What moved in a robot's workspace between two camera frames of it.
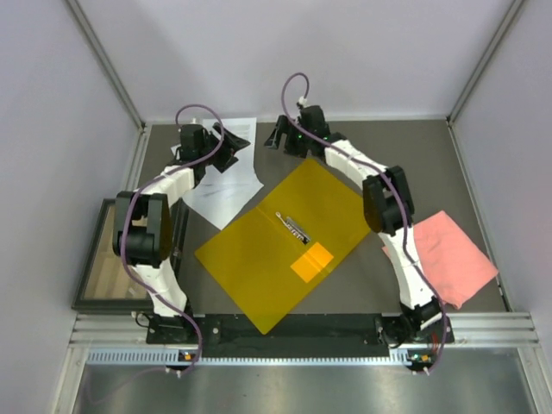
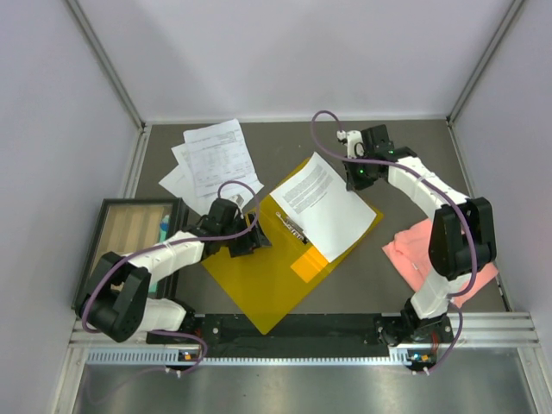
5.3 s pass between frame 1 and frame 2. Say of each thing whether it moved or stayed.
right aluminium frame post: stayed
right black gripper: moved
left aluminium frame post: stayed
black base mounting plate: stayed
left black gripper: moved
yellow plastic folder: stayed
